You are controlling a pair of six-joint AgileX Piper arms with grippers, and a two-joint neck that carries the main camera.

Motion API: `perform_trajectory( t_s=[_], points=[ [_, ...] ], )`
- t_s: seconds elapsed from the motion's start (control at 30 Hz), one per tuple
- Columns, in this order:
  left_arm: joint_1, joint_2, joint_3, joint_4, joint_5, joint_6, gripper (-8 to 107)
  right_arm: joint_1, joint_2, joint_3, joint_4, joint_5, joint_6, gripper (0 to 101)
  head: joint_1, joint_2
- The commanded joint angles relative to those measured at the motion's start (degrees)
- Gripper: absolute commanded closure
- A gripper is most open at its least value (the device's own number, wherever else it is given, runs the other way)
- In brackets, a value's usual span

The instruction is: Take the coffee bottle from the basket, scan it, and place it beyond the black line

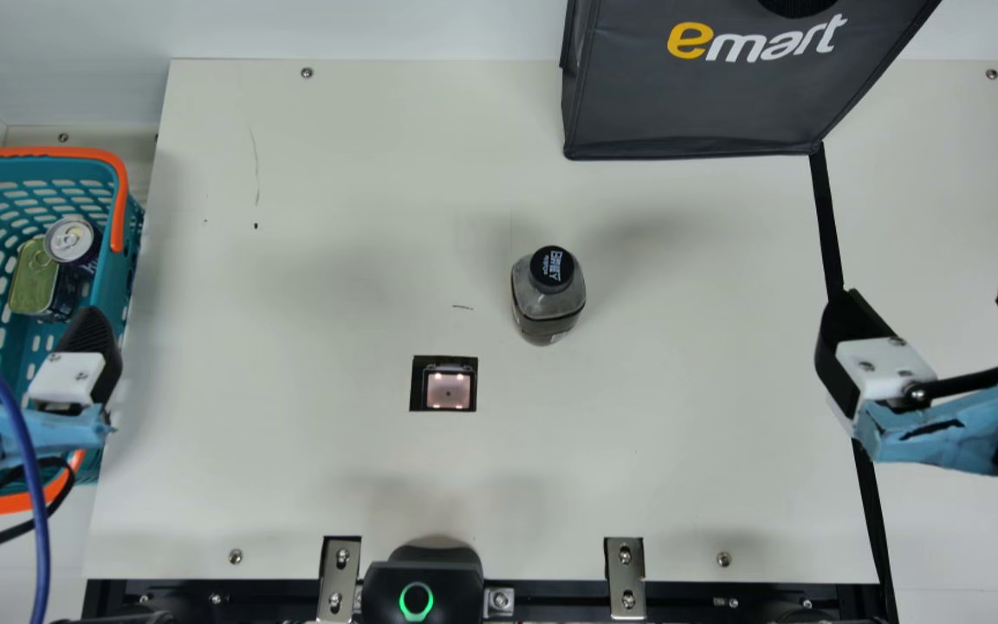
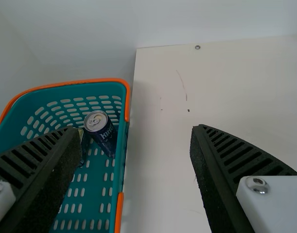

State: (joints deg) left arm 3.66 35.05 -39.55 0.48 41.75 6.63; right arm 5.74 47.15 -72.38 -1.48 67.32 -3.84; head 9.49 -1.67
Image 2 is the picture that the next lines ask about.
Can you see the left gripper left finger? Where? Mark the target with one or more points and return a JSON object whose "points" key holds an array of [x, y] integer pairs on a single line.
{"points": [[41, 174]]}

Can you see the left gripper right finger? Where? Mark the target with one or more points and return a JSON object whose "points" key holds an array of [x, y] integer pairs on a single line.
{"points": [[226, 182]]}

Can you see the teal shopping basket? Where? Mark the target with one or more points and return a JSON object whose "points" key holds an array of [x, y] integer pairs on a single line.
{"points": [[65, 92]]}

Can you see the dark blue can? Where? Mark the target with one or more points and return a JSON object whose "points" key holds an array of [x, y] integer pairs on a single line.
{"points": [[102, 138]]}

